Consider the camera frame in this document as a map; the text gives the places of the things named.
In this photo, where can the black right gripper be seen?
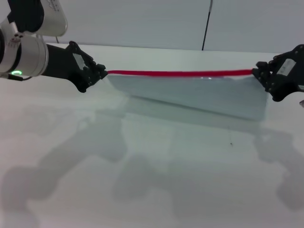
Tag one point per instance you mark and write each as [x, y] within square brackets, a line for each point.
[287, 76]

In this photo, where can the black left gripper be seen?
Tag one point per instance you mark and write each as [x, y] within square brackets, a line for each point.
[69, 64]

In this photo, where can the clear document bag red zipper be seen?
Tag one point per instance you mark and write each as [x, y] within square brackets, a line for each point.
[190, 95]

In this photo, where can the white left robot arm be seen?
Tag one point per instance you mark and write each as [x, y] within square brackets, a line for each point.
[26, 57]

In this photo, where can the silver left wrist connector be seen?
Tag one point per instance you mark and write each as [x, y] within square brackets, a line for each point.
[13, 28]

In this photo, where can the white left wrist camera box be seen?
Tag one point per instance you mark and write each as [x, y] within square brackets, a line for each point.
[47, 16]

